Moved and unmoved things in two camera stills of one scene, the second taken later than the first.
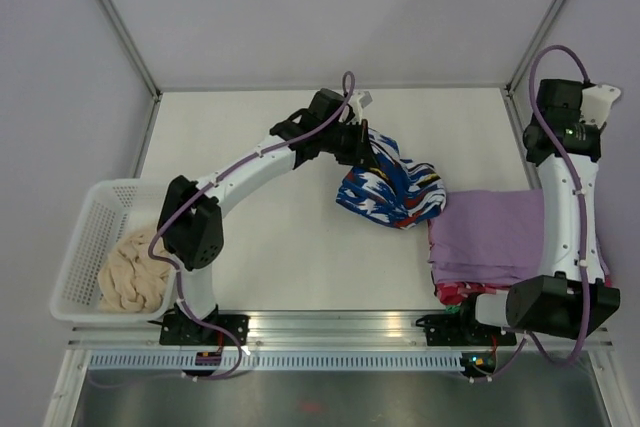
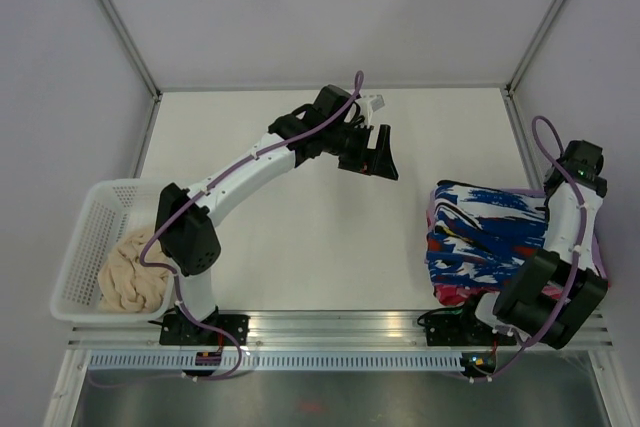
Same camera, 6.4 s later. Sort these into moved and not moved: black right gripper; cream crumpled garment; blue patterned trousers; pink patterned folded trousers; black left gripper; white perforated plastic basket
Moved: blue patterned trousers; black right gripper
Not moved: cream crumpled garment; black left gripper; white perforated plastic basket; pink patterned folded trousers
